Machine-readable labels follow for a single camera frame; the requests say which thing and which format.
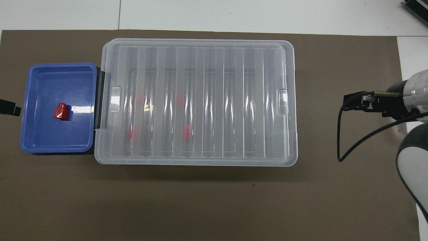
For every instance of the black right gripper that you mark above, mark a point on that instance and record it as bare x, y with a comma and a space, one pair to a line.
393, 102

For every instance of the red block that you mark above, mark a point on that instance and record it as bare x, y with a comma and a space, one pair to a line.
179, 99
61, 112
130, 134
186, 131
138, 99

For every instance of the clear plastic box lid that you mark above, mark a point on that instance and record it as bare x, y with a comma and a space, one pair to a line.
207, 100

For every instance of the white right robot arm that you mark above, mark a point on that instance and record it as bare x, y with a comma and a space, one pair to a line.
416, 160

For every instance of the blue plastic tray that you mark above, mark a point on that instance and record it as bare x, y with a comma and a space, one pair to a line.
60, 140

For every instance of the clear plastic storage box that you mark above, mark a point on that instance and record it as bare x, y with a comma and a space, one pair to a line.
200, 147

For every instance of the dark ribbed device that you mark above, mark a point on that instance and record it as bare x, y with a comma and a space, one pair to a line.
418, 10

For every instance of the brown table mat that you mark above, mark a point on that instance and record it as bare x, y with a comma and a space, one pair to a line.
200, 201

